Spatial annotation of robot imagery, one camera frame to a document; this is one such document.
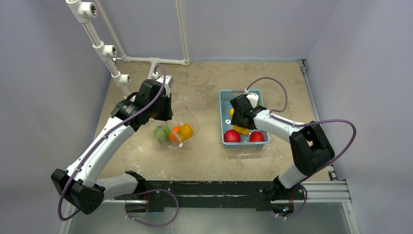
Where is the clear zip top bag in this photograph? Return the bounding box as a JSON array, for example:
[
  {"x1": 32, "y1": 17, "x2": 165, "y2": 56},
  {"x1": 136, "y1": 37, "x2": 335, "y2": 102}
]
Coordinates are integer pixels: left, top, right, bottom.
[{"x1": 155, "y1": 96, "x2": 200, "y2": 150}]

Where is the orange mango fruit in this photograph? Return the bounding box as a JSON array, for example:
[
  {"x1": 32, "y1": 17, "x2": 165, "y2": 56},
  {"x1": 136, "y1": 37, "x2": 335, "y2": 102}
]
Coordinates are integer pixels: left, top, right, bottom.
[{"x1": 177, "y1": 124, "x2": 193, "y2": 142}]

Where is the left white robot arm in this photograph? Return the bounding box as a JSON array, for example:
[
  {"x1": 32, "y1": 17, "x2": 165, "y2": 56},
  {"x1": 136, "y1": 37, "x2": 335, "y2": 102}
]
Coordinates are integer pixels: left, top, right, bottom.
[{"x1": 51, "y1": 76, "x2": 173, "y2": 215}]

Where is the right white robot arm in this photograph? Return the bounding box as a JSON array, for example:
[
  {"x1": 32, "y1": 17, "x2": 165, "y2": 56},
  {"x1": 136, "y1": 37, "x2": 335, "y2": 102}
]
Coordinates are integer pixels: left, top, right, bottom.
[{"x1": 230, "y1": 95, "x2": 335, "y2": 198}]

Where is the red apple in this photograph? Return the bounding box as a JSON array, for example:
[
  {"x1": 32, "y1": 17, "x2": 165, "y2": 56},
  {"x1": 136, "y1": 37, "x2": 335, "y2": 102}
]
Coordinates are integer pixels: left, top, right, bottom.
[{"x1": 224, "y1": 129, "x2": 241, "y2": 143}]

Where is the light blue plastic basket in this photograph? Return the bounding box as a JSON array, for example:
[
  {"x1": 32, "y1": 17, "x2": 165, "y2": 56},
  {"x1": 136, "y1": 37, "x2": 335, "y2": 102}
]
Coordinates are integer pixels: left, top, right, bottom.
[{"x1": 219, "y1": 90, "x2": 270, "y2": 148}]

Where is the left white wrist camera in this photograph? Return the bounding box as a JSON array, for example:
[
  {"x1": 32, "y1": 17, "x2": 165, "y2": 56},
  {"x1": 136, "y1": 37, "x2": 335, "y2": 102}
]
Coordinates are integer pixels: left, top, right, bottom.
[{"x1": 152, "y1": 72, "x2": 174, "y2": 98}]

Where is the white pipe frame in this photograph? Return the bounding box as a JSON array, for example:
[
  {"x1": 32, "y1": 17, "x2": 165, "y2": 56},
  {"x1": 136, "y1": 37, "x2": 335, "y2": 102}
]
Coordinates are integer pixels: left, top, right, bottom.
[{"x1": 66, "y1": 0, "x2": 190, "y2": 96}]

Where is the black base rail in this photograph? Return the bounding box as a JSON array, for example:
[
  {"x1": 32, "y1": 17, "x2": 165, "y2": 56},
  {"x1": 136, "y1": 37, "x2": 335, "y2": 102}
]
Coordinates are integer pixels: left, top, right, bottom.
[{"x1": 115, "y1": 180, "x2": 306, "y2": 214}]

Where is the aluminium frame rail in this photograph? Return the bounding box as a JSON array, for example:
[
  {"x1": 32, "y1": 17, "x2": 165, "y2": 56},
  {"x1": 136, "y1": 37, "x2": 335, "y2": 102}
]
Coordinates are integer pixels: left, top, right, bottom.
[{"x1": 297, "y1": 59, "x2": 360, "y2": 234}]

